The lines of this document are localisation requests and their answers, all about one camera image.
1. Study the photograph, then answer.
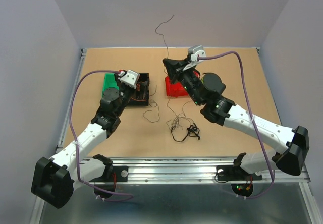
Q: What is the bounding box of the aluminium table side frame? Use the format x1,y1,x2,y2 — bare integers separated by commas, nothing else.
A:
55,48,87,153

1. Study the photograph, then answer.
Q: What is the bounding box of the red plastic bin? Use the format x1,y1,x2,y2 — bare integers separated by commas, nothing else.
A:
165,76,188,98

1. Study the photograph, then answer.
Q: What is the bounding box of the aluminium mounting rail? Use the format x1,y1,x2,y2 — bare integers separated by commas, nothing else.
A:
80,158,310,184

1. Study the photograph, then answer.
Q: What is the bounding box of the green plastic bin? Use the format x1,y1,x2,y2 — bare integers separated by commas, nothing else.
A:
101,73,120,98

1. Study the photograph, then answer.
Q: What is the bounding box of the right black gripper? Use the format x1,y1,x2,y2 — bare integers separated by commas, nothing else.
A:
163,57,204,106

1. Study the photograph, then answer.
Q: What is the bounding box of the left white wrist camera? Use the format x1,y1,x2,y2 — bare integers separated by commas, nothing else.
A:
118,70,140,89

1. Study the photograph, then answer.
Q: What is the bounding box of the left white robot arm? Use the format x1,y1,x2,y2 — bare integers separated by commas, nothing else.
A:
31,83,136,208

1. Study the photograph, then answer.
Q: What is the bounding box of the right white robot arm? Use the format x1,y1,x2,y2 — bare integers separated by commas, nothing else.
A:
163,59,309,179

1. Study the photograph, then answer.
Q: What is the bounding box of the orange cable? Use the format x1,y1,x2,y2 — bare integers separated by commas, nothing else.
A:
132,81,149,102

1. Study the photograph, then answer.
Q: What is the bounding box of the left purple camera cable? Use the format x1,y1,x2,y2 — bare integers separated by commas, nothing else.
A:
69,69,134,202

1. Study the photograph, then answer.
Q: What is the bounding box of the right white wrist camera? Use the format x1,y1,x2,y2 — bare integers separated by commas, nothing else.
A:
183,45,206,71

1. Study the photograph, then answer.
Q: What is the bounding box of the thin grey cable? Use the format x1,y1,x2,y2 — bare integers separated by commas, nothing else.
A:
155,14,192,143

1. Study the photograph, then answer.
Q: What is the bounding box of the black plastic bin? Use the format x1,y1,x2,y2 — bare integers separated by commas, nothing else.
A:
128,73,150,107

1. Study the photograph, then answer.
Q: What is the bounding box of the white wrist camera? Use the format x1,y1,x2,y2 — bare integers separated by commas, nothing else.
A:
183,45,206,71
118,70,140,89

